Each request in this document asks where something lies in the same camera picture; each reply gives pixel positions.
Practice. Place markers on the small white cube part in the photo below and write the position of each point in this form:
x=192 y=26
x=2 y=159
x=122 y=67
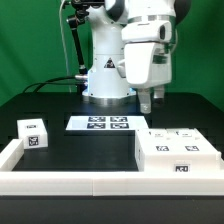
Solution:
x=33 y=133

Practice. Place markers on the white fiducial marker sheet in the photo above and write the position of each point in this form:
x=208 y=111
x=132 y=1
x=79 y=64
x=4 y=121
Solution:
x=79 y=123

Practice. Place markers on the white cabinet body box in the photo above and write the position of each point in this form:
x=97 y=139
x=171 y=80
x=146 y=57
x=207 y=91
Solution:
x=175 y=161

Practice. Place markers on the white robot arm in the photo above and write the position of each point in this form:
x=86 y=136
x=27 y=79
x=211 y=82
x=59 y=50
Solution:
x=106 y=80

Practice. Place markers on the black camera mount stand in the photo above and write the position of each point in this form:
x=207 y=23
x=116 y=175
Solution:
x=81 y=12

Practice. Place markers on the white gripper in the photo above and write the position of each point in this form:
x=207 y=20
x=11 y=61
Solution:
x=147 y=59

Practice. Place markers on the white cabinet door panel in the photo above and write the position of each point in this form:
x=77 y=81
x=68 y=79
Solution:
x=192 y=141

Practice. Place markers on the white U-shaped border frame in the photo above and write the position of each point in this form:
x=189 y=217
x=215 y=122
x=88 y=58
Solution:
x=21 y=183

